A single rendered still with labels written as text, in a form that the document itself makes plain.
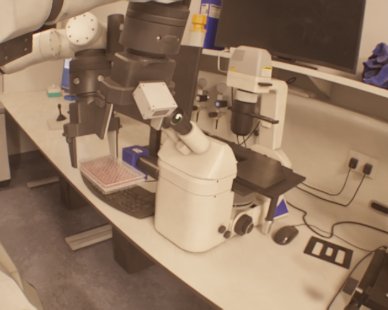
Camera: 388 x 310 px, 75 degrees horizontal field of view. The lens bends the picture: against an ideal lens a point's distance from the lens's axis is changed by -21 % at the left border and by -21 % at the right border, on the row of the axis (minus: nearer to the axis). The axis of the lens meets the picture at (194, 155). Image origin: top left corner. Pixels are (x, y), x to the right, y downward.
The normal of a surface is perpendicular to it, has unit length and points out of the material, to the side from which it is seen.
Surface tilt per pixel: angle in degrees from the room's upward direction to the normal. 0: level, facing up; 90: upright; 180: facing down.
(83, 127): 78
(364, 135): 90
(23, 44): 113
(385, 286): 0
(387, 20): 90
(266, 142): 105
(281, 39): 86
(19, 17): 118
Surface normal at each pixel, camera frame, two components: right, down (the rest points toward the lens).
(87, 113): 0.71, 0.12
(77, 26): 0.04, 0.21
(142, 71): 0.67, 0.51
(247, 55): -0.64, -0.11
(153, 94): 0.56, -0.48
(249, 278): 0.11, -0.93
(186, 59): -0.69, 0.11
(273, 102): -0.71, 0.33
